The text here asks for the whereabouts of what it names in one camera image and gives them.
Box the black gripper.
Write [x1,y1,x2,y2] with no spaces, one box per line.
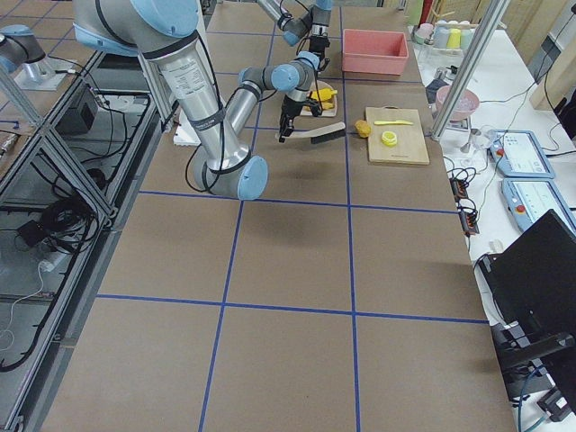
[308,34,330,72]
[278,96,322,143]

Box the yellow toy corn cob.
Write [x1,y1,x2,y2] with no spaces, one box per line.
[309,87,338,102]

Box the wooden hand brush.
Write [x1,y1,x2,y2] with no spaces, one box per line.
[280,122,347,144]

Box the brown toy potato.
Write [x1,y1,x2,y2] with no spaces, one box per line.
[355,120,372,139]

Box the orange toy ginger piece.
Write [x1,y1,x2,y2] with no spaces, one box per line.
[303,101,334,112]

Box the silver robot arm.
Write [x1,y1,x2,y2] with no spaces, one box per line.
[256,0,333,72]
[73,1,323,201]

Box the pink plastic bin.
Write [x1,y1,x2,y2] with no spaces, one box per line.
[342,29,409,76]

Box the yellow plastic knife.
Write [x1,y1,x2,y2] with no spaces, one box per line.
[373,120,414,126]

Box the yellow lemon slice toy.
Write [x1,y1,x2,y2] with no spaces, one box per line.
[381,130,398,147]

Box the wooden cutting board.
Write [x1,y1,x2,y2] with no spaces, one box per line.
[365,107,429,166]

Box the stack of coloured cups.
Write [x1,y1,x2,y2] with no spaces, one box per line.
[411,20,477,51]

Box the pink bowl with ice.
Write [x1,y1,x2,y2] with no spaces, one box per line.
[436,85,480,122]

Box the upper blue teach pendant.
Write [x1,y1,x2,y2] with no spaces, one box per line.
[489,130,555,179]

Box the blue teach pendant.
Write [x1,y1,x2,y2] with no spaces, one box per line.
[501,178,575,232]
[489,130,555,179]

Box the lower blue teach pendant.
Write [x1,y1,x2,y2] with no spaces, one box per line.
[501,178,575,232]

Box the black monitor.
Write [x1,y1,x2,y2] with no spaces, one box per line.
[480,210,575,404]

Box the aluminium frame post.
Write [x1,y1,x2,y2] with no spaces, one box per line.
[430,0,510,141]

